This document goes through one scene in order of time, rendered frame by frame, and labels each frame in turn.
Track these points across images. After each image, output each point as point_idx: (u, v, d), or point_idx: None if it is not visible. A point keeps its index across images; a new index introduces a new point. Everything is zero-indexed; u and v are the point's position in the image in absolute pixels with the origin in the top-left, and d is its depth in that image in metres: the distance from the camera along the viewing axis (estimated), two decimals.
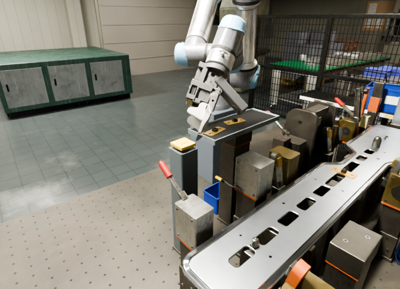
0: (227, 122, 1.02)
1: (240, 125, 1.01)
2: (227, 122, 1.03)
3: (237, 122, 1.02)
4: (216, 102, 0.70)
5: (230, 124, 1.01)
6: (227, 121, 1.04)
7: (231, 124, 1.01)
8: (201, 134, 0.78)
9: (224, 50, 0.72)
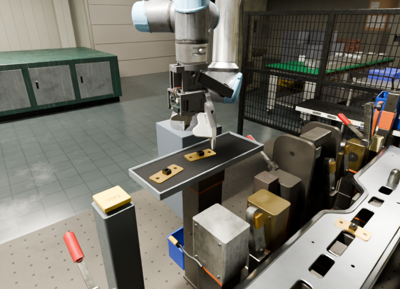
0: (188, 157, 0.73)
1: (206, 161, 0.71)
2: (190, 157, 0.73)
3: (203, 157, 0.73)
4: None
5: (193, 160, 0.71)
6: (190, 153, 0.75)
7: (194, 160, 0.71)
8: (188, 123, 0.76)
9: (201, 45, 0.58)
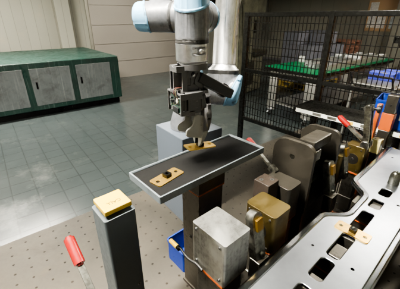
0: (187, 146, 0.71)
1: (206, 164, 0.71)
2: (189, 146, 0.72)
3: (203, 147, 0.71)
4: (210, 105, 0.65)
5: (192, 150, 0.69)
6: (190, 143, 0.73)
7: (193, 150, 0.70)
8: None
9: (201, 46, 0.58)
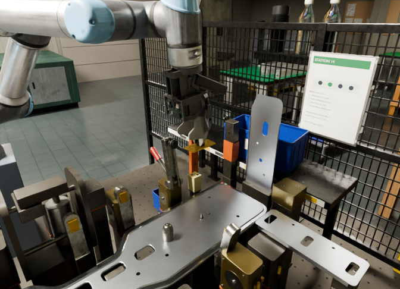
0: (189, 148, 0.71)
1: None
2: (190, 148, 0.71)
3: (205, 147, 0.72)
4: (209, 106, 0.65)
5: (195, 151, 0.69)
6: (190, 144, 0.73)
7: (196, 151, 0.70)
8: None
9: (196, 48, 0.57)
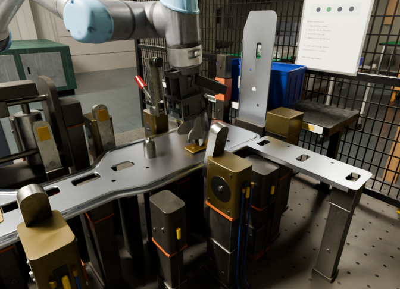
0: (189, 148, 0.71)
1: None
2: (190, 148, 0.71)
3: (205, 147, 0.72)
4: (209, 106, 0.65)
5: (195, 151, 0.69)
6: (190, 145, 0.73)
7: (196, 151, 0.70)
8: None
9: (196, 48, 0.57)
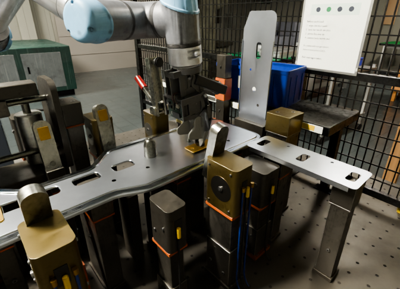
0: (189, 148, 0.71)
1: None
2: (190, 148, 0.71)
3: (205, 147, 0.72)
4: (209, 106, 0.65)
5: (195, 151, 0.69)
6: (190, 144, 0.73)
7: (196, 151, 0.70)
8: None
9: (196, 48, 0.57)
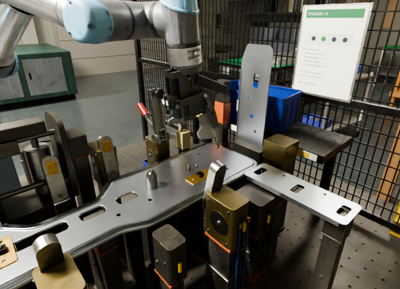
0: (190, 179, 0.75)
1: None
2: (190, 179, 0.75)
3: (204, 178, 0.76)
4: None
5: (195, 183, 0.73)
6: (190, 175, 0.77)
7: (196, 182, 0.74)
8: (184, 125, 0.75)
9: (196, 48, 0.57)
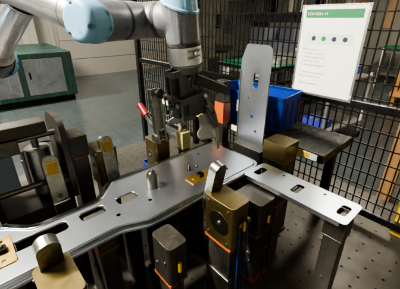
0: (190, 179, 0.75)
1: None
2: (190, 179, 0.75)
3: (204, 178, 0.76)
4: None
5: (195, 183, 0.73)
6: (190, 175, 0.77)
7: (196, 182, 0.74)
8: (184, 125, 0.75)
9: (196, 48, 0.57)
